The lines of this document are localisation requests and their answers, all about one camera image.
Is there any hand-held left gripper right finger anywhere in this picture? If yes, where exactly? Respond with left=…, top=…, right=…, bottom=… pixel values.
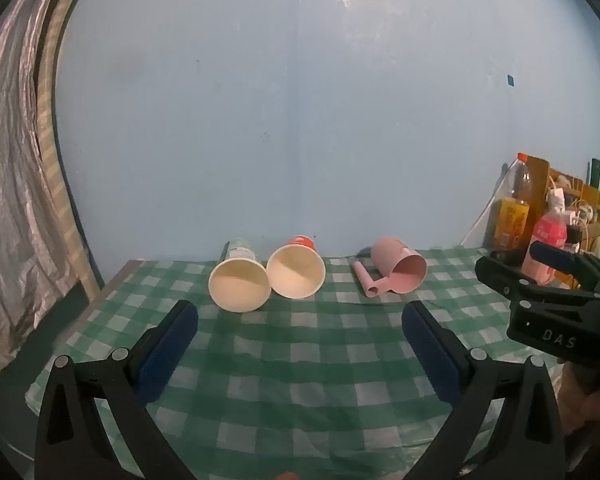
left=401, top=301, right=567, bottom=480

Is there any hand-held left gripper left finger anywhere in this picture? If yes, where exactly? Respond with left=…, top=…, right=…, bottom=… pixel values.
left=34, top=300, right=199, bottom=480

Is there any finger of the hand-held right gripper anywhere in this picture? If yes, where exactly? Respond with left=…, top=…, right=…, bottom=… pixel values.
left=474, top=251, right=600, bottom=307
left=529, top=240, right=600, bottom=292

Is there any green print paper cup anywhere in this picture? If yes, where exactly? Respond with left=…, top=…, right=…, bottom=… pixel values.
left=208, top=238, right=271, bottom=314

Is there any pink plastic cup with handle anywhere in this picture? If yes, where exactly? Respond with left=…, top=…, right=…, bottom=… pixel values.
left=352, top=236, right=428, bottom=297

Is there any red print paper cup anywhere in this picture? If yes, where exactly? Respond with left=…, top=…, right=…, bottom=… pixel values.
left=265, top=235, right=327, bottom=300

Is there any person's right hand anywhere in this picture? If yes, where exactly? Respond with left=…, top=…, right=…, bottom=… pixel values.
left=559, top=362, right=600, bottom=436

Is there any pink drink bottle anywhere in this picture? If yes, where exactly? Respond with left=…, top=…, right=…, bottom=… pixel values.
left=521, top=189, right=569, bottom=286

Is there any orange drink bottle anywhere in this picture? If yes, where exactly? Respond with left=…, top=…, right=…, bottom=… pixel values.
left=492, top=152, right=534, bottom=252

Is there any wooden rack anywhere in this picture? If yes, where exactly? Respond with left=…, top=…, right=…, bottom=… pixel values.
left=527, top=156, right=600, bottom=243

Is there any green checked tablecloth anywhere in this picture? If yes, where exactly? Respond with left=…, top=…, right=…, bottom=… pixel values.
left=25, top=246, right=581, bottom=480

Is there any grey shiny curtain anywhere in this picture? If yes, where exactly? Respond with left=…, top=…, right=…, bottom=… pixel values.
left=0, top=0, right=93, bottom=401

